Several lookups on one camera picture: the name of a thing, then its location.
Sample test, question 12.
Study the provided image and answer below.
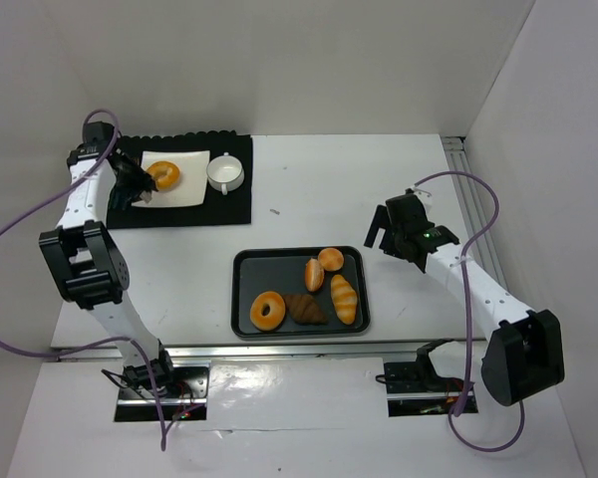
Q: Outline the orange glazed donut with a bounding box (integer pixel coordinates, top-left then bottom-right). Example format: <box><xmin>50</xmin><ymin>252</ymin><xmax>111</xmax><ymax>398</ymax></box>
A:
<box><xmin>147</xmin><ymin>160</ymin><xmax>180</xmax><ymax>192</ymax></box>

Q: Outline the split orange bun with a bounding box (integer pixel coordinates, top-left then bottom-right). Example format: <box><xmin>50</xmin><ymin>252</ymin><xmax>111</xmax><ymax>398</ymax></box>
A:
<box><xmin>304</xmin><ymin>258</ymin><xmax>325</xmax><ymax>293</ymax></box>

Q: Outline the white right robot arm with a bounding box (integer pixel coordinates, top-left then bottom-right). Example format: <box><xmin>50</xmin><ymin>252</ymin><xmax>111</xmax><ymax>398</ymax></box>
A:
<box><xmin>365</xmin><ymin>190</ymin><xmax>564</xmax><ymax>406</ymax></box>

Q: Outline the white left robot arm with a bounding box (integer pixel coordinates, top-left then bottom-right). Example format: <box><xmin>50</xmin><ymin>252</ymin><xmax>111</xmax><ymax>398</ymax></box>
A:
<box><xmin>39</xmin><ymin>121</ymin><xmax>175</xmax><ymax>390</ymax></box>

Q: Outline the striped orange bread roll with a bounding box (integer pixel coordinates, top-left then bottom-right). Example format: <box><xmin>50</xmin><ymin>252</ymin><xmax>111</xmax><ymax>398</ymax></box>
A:
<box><xmin>330</xmin><ymin>274</ymin><xmax>358</xmax><ymax>326</ymax></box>

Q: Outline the white square plate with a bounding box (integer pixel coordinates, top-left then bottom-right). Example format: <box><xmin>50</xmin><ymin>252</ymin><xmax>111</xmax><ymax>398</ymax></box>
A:
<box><xmin>133</xmin><ymin>150</ymin><xmax>210</xmax><ymax>208</ymax></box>

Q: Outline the round orange bun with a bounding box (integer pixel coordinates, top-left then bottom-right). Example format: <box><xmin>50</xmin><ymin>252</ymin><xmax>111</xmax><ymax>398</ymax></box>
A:
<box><xmin>317</xmin><ymin>247</ymin><xmax>345</xmax><ymax>272</ymax></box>

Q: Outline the black baking tray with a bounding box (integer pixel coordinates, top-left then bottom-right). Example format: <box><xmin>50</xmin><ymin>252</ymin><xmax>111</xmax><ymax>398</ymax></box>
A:
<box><xmin>230</xmin><ymin>246</ymin><xmax>371</xmax><ymax>340</ymax></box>

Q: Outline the black placemat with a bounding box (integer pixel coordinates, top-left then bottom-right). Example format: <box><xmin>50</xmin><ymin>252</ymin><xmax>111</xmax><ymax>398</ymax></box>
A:
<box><xmin>107</xmin><ymin>130</ymin><xmax>253</xmax><ymax>229</ymax></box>

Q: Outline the dark chocolate croissant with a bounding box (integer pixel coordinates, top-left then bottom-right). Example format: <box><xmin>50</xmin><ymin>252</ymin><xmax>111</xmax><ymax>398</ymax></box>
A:
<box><xmin>282</xmin><ymin>294</ymin><xmax>328</xmax><ymax>326</ymax></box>

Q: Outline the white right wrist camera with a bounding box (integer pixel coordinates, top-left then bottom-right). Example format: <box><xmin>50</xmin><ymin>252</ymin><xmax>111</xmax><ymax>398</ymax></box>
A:
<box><xmin>406</xmin><ymin>185</ymin><xmax>434</xmax><ymax>208</ymax></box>

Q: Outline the white cup with handle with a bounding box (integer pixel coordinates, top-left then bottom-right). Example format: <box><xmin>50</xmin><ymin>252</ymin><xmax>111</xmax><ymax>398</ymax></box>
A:
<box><xmin>206</xmin><ymin>154</ymin><xmax>245</xmax><ymax>195</ymax></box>

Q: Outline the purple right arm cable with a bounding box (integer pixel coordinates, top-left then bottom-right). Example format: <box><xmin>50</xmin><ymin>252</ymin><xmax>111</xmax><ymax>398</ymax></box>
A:
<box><xmin>408</xmin><ymin>171</ymin><xmax>525</xmax><ymax>453</ymax></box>

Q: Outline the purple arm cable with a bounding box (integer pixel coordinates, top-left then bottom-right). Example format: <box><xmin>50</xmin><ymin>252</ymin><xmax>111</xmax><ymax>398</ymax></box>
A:
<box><xmin>408</xmin><ymin>171</ymin><xmax>525</xmax><ymax>453</ymax></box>
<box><xmin>0</xmin><ymin>109</ymin><xmax>204</xmax><ymax>452</ymax></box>

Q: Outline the aluminium rail right side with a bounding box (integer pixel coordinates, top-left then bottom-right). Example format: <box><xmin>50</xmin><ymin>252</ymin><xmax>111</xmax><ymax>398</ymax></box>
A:
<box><xmin>441</xmin><ymin>136</ymin><xmax>507</xmax><ymax>289</ymax></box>

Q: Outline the aluminium rail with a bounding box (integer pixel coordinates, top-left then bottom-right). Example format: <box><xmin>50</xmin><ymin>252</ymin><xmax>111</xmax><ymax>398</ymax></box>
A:
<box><xmin>54</xmin><ymin>338</ymin><xmax>494</xmax><ymax>360</ymax></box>
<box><xmin>441</xmin><ymin>136</ymin><xmax>507</xmax><ymax>289</ymax></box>

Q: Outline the aluminium rail front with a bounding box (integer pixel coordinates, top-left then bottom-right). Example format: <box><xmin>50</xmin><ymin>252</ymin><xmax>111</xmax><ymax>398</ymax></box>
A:
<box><xmin>54</xmin><ymin>338</ymin><xmax>494</xmax><ymax>360</ymax></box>

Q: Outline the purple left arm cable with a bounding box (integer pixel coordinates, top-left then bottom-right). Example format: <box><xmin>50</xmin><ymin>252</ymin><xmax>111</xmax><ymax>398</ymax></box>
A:
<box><xmin>0</xmin><ymin>109</ymin><xmax>204</xmax><ymax>452</ymax></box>

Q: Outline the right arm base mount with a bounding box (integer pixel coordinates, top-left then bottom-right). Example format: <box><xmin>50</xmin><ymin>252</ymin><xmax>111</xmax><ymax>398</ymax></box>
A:
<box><xmin>375</xmin><ymin>340</ymin><xmax>463</xmax><ymax>417</ymax></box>

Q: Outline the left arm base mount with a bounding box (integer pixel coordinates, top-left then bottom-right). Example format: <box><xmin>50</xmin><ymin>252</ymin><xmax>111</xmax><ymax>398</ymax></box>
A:
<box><xmin>101</xmin><ymin>363</ymin><xmax>210</xmax><ymax>423</ymax></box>

